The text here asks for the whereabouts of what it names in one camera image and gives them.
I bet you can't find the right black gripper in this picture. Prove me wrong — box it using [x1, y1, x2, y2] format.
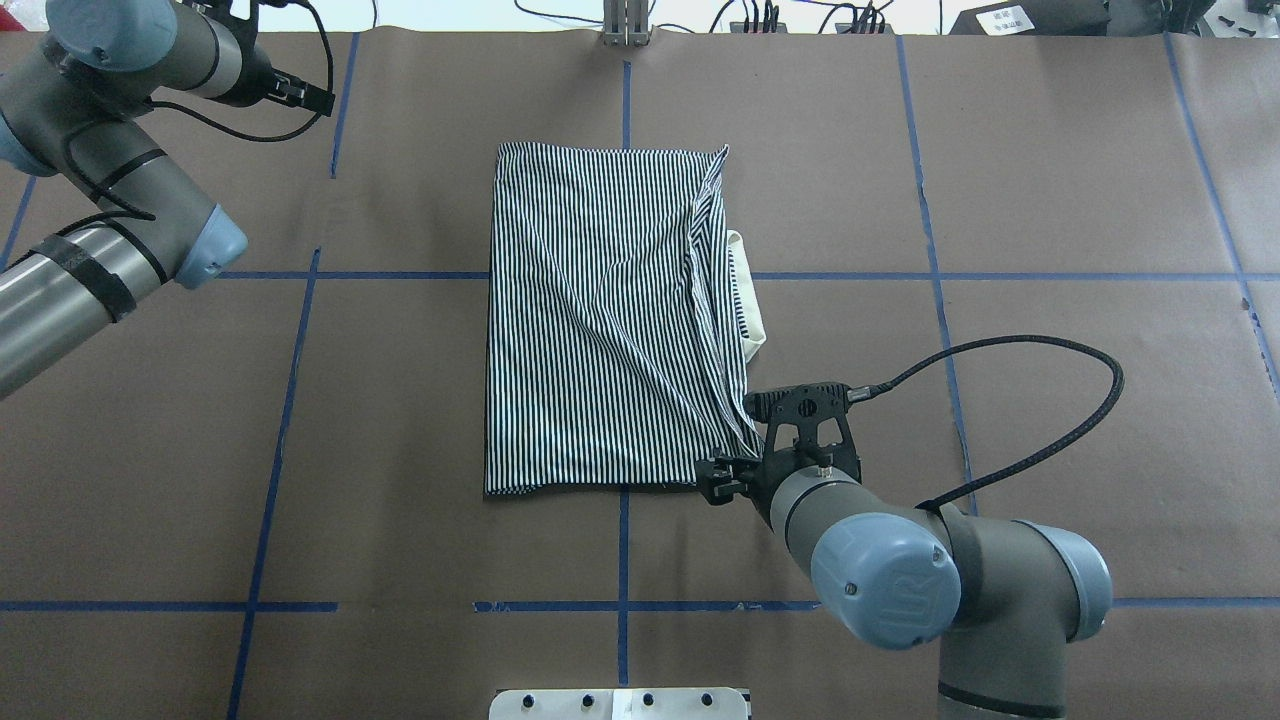
[696, 452, 791, 511]

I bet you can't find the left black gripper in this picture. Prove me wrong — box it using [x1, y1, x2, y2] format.
[265, 69, 335, 117]

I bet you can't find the blue white striped polo shirt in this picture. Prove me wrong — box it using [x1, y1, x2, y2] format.
[484, 142, 762, 496]

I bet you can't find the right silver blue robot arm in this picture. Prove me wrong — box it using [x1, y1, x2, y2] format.
[695, 457, 1114, 719]

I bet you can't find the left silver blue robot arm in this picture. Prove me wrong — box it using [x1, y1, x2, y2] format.
[1, 1, 335, 396]

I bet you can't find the white central mounting column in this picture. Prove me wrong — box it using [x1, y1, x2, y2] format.
[488, 685, 753, 719]

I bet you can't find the black power adapter box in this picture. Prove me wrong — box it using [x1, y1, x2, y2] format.
[946, 1, 1111, 37]

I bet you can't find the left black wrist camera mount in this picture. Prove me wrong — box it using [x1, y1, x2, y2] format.
[198, 0, 260, 35]

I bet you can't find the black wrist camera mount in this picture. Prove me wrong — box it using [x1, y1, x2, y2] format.
[744, 382, 863, 487]
[198, 0, 260, 35]

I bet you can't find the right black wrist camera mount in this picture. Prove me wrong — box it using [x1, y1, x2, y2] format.
[744, 382, 863, 487]

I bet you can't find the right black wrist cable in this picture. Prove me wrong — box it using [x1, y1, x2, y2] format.
[846, 334, 1126, 512]

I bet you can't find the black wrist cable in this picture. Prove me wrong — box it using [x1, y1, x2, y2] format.
[60, 0, 337, 225]
[846, 334, 1126, 512]

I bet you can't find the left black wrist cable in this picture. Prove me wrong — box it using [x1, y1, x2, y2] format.
[60, 0, 337, 225]

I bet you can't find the aluminium frame post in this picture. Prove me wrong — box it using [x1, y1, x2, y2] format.
[600, 0, 653, 47]

